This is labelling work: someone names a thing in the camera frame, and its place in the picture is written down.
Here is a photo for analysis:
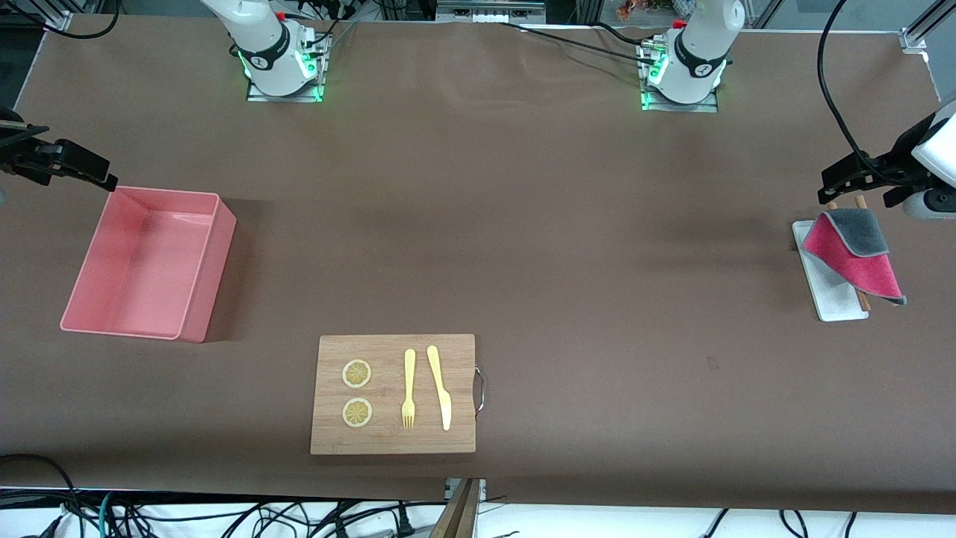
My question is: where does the pink and grey cloth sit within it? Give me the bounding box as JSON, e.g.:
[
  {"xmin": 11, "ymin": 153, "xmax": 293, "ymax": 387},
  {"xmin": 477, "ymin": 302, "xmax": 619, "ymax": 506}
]
[{"xmin": 801, "ymin": 208, "xmax": 908, "ymax": 306}]

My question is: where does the pink plastic bin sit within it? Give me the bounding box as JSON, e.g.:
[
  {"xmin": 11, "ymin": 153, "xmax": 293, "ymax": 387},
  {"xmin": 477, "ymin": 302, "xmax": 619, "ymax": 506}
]
[{"xmin": 60, "ymin": 186, "xmax": 238, "ymax": 344}]

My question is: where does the white rack base tray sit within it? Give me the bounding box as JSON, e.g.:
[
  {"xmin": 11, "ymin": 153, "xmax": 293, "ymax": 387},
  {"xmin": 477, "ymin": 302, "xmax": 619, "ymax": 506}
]
[{"xmin": 792, "ymin": 219, "xmax": 870, "ymax": 323}]

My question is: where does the yellow plastic fork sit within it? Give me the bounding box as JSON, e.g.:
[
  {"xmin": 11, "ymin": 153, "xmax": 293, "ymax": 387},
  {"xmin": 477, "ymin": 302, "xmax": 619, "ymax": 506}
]
[{"xmin": 401, "ymin": 349, "xmax": 418, "ymax": 430}]

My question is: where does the bamboo cutting board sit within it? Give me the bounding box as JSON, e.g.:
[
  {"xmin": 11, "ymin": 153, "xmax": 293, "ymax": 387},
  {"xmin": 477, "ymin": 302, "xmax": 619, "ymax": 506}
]
[{"xmin": 310, "ymin": 334, "xmax": 477, "ymax": 455}]

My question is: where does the yellow plastic knife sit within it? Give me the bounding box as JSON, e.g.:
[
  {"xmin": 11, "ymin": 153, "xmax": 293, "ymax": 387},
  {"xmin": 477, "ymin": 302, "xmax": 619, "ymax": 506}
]
[{"xmin": 426, "ymin": 345, "xmax": 453, "ymax": 432}]

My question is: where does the grey power strip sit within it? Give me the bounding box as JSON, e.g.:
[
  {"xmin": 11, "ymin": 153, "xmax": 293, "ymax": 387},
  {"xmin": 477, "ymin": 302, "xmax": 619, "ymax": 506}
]
[{"xmin": 435, "ymin": 0, "xmax": 547, "ymax": 25}]

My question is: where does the wooden plank piece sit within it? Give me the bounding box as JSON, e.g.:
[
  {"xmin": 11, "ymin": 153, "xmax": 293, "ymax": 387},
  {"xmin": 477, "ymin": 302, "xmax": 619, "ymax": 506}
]
[{"xmin": 429, "ymin": 478, "xmax": 482, "ymax": 538}]

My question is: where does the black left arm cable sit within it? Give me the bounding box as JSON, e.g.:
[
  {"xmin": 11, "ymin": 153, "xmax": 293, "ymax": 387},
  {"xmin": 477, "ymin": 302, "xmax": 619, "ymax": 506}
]
[{"xmin": 816, "ymin": 0, "xmax": 901, "ymax": 184}]

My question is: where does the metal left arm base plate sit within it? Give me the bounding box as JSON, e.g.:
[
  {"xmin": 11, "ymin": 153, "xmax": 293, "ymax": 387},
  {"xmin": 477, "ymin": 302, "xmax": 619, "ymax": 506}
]
[{"xmin": 640, "ymin": 41, "xmax": 720, "ymax": 114}]

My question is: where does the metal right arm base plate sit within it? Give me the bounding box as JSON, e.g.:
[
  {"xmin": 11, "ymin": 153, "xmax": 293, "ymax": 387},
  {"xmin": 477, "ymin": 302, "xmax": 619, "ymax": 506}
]
[{"xmin": 246, "ymin": 30, "xmax": 327, "ymax": 104}]

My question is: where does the short black cable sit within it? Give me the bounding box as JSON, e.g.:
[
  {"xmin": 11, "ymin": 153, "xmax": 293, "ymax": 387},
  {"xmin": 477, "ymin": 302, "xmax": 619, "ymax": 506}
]
[{"xmin": 594, "ymin": 21, "xmax": 647, "ymax": 49}]

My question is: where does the black looped cable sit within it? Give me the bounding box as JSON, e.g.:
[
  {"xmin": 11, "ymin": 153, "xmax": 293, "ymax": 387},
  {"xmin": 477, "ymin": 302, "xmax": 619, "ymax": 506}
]
[{"xmin": 0, "ymin": 453, "xmax": 84, "ymax": 538}]

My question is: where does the long black cable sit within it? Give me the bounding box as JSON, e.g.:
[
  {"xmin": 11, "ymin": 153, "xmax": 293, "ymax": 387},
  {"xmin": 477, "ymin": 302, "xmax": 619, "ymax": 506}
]
[{"xmin": 494, "ymin": 21, "xmax": 658, "ymax": 67}]

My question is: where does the teal cable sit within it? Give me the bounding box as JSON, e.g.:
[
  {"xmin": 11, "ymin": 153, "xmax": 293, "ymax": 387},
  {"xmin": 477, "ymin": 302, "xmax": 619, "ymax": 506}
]
[{"xmin": 97, "ymin": 491, "xmax": 122, "ymax": 538}]

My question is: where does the black cable with plug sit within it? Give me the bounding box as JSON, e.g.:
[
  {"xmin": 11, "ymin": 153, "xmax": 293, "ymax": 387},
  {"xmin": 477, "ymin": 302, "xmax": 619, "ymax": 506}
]
[{"xmin": 310, "ymin": 502, "xmax": 416, "ymax": 538}]

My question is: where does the small metal bracket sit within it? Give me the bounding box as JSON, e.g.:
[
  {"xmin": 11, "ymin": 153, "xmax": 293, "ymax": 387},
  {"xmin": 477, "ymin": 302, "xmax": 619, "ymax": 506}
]
[{"xmin": 444, "ymin": 478, "xmax": 488, "ymax": 503}]

